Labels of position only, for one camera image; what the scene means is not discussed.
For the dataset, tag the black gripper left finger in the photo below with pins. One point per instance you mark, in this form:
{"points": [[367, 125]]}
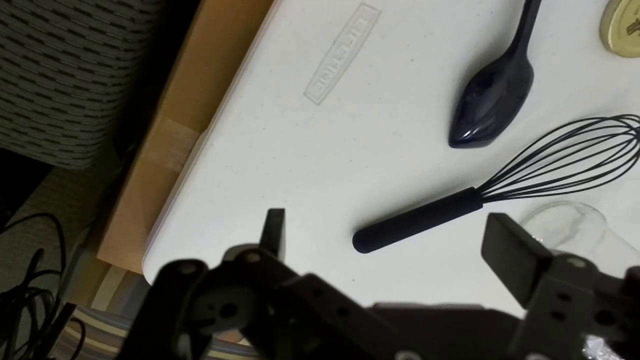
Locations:
{"points": [[273, 233]]}

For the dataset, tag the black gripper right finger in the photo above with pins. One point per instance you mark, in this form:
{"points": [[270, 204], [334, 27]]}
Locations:
{"points": [[514, 257]]}

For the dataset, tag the dark blue spatula spoon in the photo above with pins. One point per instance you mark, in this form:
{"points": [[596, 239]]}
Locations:
{"points": [[494, 94]]}

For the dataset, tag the clear glass jar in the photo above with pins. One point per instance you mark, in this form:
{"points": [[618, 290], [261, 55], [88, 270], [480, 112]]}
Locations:
{"points": [[581, 229]]}

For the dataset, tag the yellow jar lid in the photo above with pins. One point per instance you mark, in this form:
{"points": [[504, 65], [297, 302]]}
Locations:
{"points": [[620, 28]]}

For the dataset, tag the striped armchair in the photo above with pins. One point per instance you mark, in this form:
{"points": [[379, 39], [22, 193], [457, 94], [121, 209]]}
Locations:
{"points": [[106, 302]]}

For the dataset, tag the grey sofa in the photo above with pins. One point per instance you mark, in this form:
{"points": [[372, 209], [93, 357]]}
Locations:
{"points": [[67, 69]]}

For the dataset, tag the black wire whisk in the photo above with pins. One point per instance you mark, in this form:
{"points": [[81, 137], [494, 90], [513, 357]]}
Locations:
{"points": [[575, 157]]}

